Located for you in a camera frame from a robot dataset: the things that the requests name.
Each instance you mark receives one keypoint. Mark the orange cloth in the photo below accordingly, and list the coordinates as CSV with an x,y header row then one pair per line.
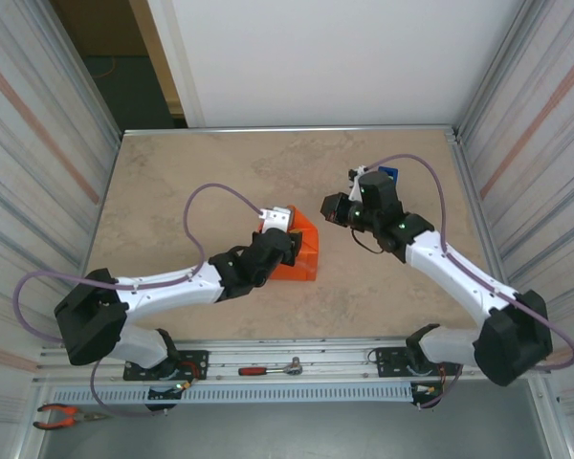
x,y
306,248

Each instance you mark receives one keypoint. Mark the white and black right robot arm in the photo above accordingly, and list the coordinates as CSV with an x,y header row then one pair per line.
x,y
449,268

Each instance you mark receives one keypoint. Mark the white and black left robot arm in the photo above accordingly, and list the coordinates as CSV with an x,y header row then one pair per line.
x,y
172,291

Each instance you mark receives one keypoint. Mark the blue tape dispenser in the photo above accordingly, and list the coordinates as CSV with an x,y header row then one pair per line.
x,y
390,170

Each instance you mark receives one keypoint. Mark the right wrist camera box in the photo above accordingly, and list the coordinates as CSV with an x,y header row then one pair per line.
x,y
359,172

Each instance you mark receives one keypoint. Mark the thin aluminium frame rail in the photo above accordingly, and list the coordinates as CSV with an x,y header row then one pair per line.
x,y
292,130

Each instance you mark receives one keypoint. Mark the wide aluminium frame rail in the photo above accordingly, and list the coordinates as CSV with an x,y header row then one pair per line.
x,y
339,356

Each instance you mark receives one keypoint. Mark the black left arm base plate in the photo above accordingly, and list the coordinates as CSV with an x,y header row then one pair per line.
x,y
196,363

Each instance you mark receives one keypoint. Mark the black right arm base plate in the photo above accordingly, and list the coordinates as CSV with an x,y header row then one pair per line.
x,y
387,363

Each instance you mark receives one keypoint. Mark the white door frame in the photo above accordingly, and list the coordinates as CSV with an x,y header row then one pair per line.
x,y
172,62

